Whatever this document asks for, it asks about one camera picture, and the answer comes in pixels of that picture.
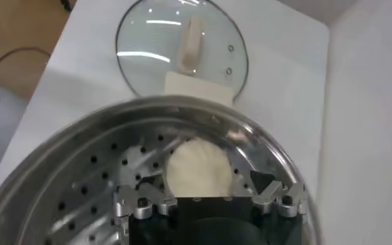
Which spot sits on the round glass lid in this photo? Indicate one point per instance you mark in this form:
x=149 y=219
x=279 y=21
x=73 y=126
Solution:
x=149 y=66

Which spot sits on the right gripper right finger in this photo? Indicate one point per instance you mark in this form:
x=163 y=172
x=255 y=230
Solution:
x=269 y=194

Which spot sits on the stainless steel steamer basket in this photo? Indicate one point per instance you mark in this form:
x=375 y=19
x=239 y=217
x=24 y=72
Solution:
x=82 y=166

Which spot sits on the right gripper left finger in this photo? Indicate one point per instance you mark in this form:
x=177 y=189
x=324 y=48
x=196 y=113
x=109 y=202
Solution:
x=149 y=199

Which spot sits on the white steamed baozi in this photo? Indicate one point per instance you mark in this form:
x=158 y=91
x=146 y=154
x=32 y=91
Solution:
x=199 y=168

